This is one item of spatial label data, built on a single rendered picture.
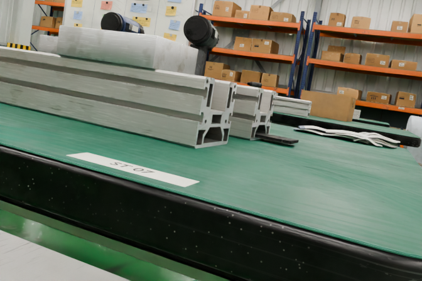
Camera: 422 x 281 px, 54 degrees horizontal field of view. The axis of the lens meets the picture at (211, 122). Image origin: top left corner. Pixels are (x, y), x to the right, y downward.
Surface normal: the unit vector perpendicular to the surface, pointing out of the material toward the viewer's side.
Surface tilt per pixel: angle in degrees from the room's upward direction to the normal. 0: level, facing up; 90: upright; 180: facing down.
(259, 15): 91
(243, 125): 90
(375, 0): 90
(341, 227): 0
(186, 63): 90
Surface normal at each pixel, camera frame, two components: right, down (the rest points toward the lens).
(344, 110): -0.44, -0.01
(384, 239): 0.16, -0.98
